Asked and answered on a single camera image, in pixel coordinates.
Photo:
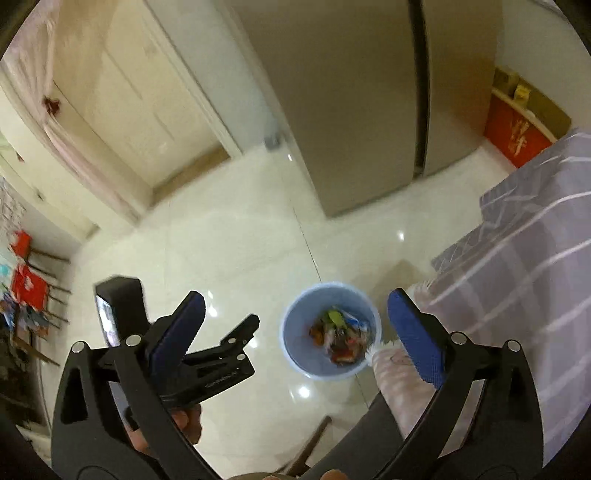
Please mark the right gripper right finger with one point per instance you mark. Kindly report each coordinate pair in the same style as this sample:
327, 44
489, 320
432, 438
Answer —
484, 420

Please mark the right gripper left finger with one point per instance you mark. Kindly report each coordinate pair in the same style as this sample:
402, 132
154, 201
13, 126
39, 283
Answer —
89, 440

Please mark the light blue trash bin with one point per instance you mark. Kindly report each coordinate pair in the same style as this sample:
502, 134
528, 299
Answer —
328, 330

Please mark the person's right hand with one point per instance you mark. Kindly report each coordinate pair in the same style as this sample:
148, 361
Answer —
334, 474

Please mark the grey checked tablecloth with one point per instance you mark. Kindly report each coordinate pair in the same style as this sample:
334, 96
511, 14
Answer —
524, 274

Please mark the white interior door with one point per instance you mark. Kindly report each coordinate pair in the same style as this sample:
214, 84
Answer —
122, 80

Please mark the red cardboard box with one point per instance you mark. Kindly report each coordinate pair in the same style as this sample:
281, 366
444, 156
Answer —
521, 134

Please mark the gold double-door refrigerator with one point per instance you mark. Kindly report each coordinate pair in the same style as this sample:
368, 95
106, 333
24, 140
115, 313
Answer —
373, 92

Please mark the yellow small box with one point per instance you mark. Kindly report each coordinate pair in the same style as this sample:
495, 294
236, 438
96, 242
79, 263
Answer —
522, 95

